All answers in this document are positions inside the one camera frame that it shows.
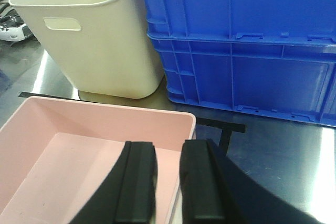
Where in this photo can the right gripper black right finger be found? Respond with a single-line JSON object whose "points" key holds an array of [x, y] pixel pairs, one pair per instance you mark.
{"points": [[215, 190]]}

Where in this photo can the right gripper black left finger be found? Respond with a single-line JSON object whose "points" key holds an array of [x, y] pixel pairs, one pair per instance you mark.
{"points": [[127, 194]]}

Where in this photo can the pink plastic bin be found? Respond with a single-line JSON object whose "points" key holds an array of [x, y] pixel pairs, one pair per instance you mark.
{"points": [[55, 153]]}

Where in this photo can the cream plastic bin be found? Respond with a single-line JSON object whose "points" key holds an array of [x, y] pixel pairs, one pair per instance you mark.
{"points": [[101, 46]]}

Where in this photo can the lower blue plastic crate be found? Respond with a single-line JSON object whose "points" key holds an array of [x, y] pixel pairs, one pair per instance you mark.
{"points": [[283, 81]]}

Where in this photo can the blue plastic crate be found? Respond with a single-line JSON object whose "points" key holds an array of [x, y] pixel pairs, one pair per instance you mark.
{"points": [[283, 81], [292, 21]]}

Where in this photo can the white device on left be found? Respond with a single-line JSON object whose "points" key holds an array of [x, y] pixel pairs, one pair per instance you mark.
{"points": [[14, 29]]}

